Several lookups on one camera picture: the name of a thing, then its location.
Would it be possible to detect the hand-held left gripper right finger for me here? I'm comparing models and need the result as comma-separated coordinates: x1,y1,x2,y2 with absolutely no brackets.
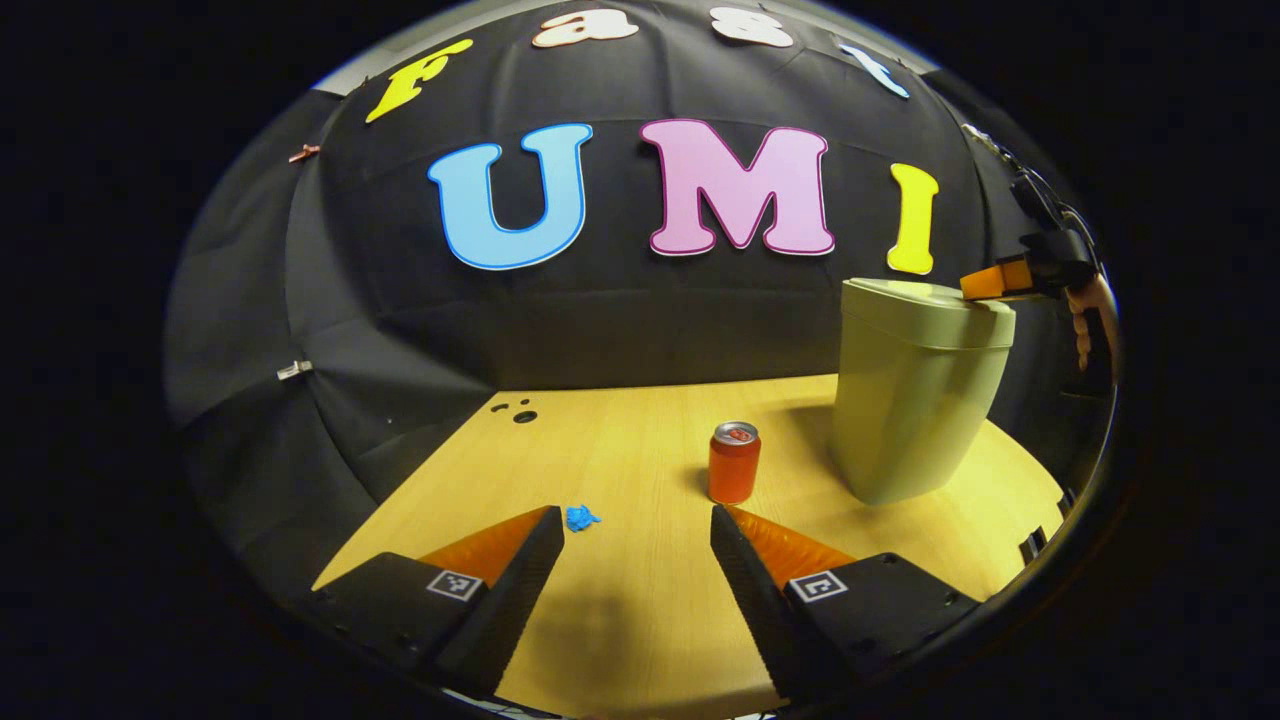
710,505,981,701

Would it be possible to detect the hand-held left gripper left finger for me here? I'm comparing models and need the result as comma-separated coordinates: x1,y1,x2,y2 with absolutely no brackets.
315,505,566,698

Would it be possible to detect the orange pop can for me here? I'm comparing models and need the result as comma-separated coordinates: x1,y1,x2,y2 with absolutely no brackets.
708,421,762,506

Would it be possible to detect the pale green garbage bin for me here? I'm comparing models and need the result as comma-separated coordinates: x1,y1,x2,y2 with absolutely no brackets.
830,277,1017,506

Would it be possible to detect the wooden desktop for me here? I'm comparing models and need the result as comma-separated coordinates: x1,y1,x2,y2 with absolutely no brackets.
312,373,1066,719

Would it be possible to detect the black backdrop cloth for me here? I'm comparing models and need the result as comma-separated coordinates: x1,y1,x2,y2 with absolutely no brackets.
165,5,1111,571

